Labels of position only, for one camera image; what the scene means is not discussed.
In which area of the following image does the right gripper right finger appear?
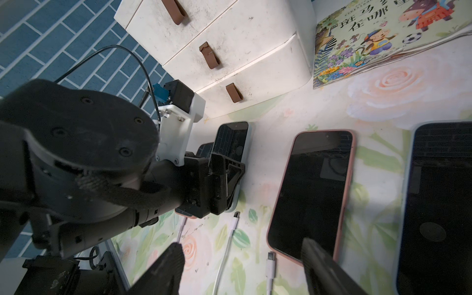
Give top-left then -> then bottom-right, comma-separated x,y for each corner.
301,238 -> 367,295

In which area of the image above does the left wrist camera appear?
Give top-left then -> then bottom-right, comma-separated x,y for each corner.
153,80 -> 205,167

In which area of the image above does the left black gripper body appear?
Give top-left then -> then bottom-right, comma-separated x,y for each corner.
176,152 -> 245,218

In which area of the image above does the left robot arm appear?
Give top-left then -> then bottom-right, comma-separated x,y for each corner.
1,79 -> 245,295

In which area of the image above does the green case phone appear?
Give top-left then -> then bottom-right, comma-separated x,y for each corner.
395,122 -> 472,295
209,121 -> 251,215

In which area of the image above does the white three-drawer organizer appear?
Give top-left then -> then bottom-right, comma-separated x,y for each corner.
114,0 -> 317,118

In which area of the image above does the cartoon children's picture book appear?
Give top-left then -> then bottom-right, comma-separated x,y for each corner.
313,1 -> 472,89

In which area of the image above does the pink case phone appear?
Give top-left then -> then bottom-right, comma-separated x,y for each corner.
267,129 -> 356,264
175,142 -> 214,219

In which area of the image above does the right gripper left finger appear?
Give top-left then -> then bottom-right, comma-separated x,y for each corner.
127,243 -> 185,295

